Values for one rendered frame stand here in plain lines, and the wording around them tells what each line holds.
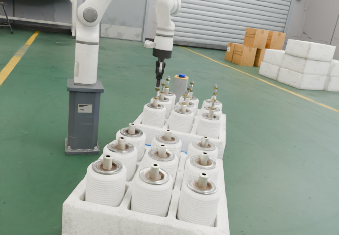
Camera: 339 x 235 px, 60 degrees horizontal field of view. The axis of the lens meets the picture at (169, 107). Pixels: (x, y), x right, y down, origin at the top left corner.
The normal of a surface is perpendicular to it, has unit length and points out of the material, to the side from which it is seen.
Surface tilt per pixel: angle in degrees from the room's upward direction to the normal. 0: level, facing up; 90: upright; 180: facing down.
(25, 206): 0
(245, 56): 90
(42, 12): 90
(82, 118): 88
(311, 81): 90
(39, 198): 0
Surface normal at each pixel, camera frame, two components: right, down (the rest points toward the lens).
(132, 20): 0.32, 0.33
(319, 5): -0.94, -0.03
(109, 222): -0.13, 0.29
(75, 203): 0.14, -0.94
